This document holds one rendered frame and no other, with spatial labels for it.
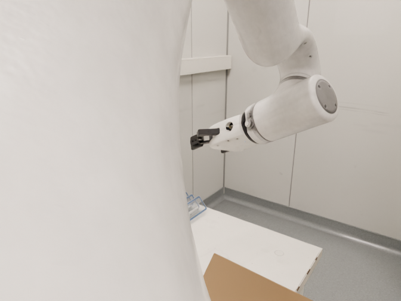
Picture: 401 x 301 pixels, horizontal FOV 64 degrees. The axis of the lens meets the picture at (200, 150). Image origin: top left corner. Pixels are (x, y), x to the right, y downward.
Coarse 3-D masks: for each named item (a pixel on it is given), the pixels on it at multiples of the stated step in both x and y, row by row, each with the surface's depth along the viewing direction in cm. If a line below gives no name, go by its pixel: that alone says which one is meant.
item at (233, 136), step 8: (224, 120) 67; (232, 120) 65; (240, 120) 64; (224, 128) 66; (232, 128) 65; (240, 128) 64; (216, 136) 68; (224, 136) 66; (232, 136) 65; (240, 136) 64; (248, 136) 64; (216, 144) 68; (224, 144) 68; (232, 144) 68; (240, 144) 69; (248, 144) 69; (256, 144) 70
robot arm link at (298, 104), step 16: (288, 80) 59; (304, 80) 54; (320, 80) 54; (272, 96) 59; (288, 96) 55; (304, 96) 52; (320, 96) 52; (336, 96) 56; (256, 112) 61; (272, 112) 57; (288, 112) 55; (304, 112) 53; (320, 112) 52; (336, 112) 54; (272, 128) 59; (288, 128) 57; (304, 128) 56
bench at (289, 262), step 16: (208, 208) 116; (192, 224) 106; (208, 224) 106; (224, 224) 106; (240, 224) 106; (208, 240) 98; (224, 240) 98; (240, 240) 98; (256, 240) 98; (272, 240) 98; (288, 240) 98; (208, 256) 90; (224, 256) 90; (240, 256) 90; (256, 256) 90; (272, 256) 90; (288, 256) 90; (304, 256) 90; (320, 256) 94; (256, 272) 84; (272, 272) 84; (288, 272) 84; (304, 272) 84
